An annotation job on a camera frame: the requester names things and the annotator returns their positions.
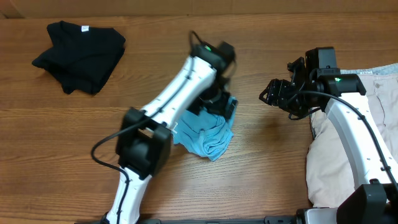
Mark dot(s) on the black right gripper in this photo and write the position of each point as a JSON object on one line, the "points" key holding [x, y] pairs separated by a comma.
{"points": [[277, 92]]}

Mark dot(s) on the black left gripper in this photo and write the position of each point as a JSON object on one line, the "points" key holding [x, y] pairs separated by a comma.
{"points": [[228, 109]]}

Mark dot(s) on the light blue printed t-shirt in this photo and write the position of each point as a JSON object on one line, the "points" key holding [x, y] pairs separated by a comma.
{"points": [[206, 135]]}

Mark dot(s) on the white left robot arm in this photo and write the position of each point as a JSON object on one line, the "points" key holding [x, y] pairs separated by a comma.
{"points": [[199, 85]]}

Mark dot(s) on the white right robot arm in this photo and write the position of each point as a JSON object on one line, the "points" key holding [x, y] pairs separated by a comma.
{"points": [[374, 169]]}

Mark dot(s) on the beige shorts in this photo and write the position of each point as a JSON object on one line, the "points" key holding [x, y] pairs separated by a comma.
{"points": [[329, 176]]}

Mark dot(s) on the black folded t-shirt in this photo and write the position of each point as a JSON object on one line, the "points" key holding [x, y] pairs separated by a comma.
{"points": [[82, 57]]}

